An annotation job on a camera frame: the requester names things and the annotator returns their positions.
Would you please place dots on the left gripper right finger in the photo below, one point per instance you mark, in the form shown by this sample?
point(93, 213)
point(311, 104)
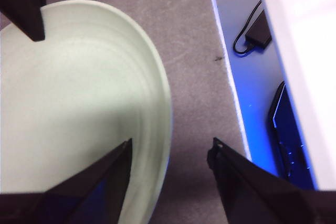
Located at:
point(262, 200)

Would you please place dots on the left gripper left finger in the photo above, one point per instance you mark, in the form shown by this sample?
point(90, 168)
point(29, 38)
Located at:
point(78, 203)

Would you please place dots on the pale green plate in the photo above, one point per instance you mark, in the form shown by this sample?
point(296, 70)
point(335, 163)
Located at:
point(78, 90)

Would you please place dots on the black laptop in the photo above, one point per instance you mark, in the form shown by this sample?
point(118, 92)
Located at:
point(286, 134)

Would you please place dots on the black adapter box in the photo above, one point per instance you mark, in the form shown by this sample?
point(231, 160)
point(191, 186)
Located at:
point(258, 33)

